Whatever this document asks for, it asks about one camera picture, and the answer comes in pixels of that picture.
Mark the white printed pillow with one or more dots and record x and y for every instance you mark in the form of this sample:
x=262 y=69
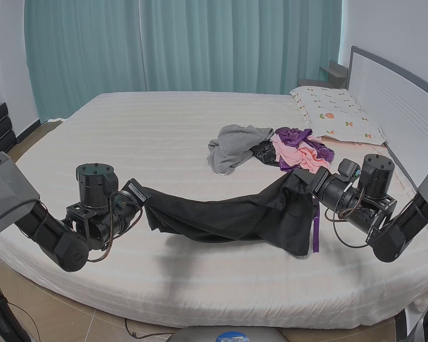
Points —
x=337 y=114

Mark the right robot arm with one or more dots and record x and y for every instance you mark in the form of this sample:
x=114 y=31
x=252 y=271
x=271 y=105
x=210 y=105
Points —
x=388 y=233

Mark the grey garment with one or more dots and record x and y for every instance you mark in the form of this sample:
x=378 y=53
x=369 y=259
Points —
x=235 y=144

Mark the grey bedside table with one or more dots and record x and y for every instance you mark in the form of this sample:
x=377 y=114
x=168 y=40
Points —
x=324 y=78

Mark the blue-green curtain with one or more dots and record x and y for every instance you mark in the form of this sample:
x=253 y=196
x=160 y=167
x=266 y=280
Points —
x=85 y=41
x=235 y=30

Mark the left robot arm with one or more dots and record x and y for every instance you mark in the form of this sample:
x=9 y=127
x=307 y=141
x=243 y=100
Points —
x=46 y=226

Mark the black T-shirt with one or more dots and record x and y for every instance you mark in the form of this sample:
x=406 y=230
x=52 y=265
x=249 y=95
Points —
x=228 y=219

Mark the pile of clothes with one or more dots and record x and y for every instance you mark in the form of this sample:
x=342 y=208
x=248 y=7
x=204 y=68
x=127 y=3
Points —
x=299 y=151

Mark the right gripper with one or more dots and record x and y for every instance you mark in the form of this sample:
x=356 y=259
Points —
x=330 y=191

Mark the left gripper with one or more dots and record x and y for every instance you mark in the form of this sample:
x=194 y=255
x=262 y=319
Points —
x=126 y=214

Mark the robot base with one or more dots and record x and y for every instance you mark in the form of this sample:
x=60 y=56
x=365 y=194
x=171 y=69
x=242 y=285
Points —
x=228 y=335

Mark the bed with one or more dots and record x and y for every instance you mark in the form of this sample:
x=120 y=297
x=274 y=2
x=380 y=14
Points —
x=164 y=137

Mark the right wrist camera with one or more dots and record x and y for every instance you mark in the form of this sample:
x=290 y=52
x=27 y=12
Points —
x=347 y=169

